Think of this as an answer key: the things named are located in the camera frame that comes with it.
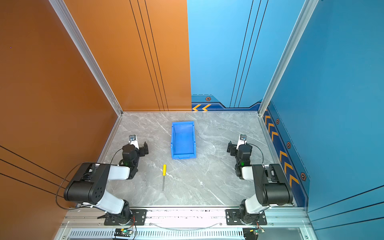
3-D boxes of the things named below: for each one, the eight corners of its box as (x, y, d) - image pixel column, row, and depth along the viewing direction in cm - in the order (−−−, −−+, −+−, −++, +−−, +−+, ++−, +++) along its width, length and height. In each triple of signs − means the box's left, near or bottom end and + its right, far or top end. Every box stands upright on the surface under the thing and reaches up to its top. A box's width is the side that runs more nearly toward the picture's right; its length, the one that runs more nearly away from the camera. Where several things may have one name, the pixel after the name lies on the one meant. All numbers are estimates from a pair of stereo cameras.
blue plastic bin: (168, 160, 96) (167, 156, 91) (173, 125, 114) (172, 120, 110) (196, 160, 96) (196, 156, 91) (196, 125, 114) (196, 120, 110)
